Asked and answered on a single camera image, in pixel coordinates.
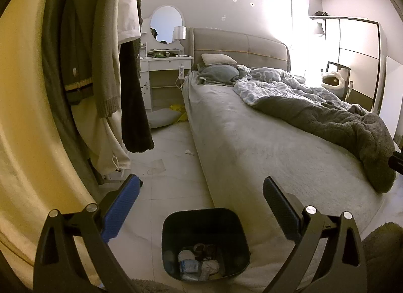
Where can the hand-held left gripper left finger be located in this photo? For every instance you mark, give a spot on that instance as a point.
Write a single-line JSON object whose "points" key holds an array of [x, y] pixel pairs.
{"points": [[121, 208]]}

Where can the beige knit cardigan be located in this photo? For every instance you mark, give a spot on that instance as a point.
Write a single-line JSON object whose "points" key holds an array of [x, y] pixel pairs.
{"points": [[107, 44]]}

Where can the yellow plastic bag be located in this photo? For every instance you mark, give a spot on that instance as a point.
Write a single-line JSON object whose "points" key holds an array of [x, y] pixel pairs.
{"points": [[180, 113]]}

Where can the white wall lamp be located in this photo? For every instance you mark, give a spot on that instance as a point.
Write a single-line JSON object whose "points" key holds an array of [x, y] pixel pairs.
{"points": [[318, 28]]}

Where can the grey floor cushion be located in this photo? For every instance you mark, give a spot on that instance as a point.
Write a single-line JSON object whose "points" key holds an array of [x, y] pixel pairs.
{"points": [[162, 118]]}

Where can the blue tissue pack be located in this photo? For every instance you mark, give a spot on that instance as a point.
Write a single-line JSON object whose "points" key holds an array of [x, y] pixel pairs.
{"points": [[190, 267]]}

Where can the olive jacket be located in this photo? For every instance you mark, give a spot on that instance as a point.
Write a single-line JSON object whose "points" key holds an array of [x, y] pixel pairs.
{"points": [[69, 44]]}

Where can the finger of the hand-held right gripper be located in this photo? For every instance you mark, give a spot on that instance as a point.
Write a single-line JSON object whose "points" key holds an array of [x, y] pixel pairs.
{"points": [[397, 162]]}

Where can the small white sock ball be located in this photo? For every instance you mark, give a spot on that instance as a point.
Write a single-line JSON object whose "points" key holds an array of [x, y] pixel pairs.
{"points": [[185, 255]]}

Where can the silver table lamp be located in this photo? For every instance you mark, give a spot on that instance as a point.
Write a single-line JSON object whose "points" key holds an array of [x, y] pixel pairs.
{"points": [[179, 32]]}

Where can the cream cat bed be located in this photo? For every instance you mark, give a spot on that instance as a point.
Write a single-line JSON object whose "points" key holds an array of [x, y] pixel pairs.
{"points": [[333, 81]]}

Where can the white t-shirt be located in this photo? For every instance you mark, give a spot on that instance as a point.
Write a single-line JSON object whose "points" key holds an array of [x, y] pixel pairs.
{"points": [[129, 3]]}

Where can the person's fleece clothing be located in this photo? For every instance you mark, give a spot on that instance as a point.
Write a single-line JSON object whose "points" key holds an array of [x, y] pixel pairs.
{"points": [[384, 249]]}

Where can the large white sock ball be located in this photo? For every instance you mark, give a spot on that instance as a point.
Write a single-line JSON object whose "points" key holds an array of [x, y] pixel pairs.
{"points": [[210, 268]]}

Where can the blue patterned duvet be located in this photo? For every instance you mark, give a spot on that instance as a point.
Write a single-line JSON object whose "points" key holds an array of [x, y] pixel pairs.
{"points": [[267, 88]]}

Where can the beige pillow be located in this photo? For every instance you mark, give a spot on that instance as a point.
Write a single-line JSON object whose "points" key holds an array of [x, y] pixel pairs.
{"points": [[218, 59]]}

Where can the oval vanity mirror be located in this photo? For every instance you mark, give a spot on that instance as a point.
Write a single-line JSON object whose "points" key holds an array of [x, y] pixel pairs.
{"points": [[165, 24]]}

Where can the grey pillow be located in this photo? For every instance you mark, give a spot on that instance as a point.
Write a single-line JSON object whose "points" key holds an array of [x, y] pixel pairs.
{"points": [[218, 74]]}

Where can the grey fleece blanket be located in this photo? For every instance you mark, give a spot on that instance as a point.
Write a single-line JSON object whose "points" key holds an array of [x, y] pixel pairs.
{"points": [[314, 116]]}

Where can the black plastic waste bin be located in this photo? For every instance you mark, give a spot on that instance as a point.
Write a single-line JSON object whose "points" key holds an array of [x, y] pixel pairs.
{"points": [[176, 227]]}

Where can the wardrobe with sliding doors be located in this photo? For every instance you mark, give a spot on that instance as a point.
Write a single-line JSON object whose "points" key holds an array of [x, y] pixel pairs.
{"points": [[355, 50]]}

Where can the black printed packet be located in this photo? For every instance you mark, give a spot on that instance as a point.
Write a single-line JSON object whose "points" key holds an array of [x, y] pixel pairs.
{"points": [[206, 249]]}

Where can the grey upholstered bed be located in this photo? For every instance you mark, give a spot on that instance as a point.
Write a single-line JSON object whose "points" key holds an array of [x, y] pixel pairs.
{"points": [[252, 154]]}

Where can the wheeled clothes rack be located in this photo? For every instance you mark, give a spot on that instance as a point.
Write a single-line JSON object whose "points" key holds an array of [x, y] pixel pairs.
{"points": [[110, 180]]}

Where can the white paper scrap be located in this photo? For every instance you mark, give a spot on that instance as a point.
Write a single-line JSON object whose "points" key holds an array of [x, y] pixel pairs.
{"points": [[190, 152]]}

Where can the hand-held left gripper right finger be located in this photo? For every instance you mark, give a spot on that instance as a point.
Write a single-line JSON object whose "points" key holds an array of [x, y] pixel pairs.
{"points": [[280, 208]]}

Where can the white vanity desk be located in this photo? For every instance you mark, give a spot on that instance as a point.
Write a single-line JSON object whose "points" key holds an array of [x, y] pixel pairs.
{"points": [[167, 65]]}

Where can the white power strip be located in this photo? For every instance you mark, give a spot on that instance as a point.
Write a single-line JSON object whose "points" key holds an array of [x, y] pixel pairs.
{"points": [[181, 71]]}

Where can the black hanging garment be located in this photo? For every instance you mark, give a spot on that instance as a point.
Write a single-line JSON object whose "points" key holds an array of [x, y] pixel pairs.
{"points": [[135, 101]]}

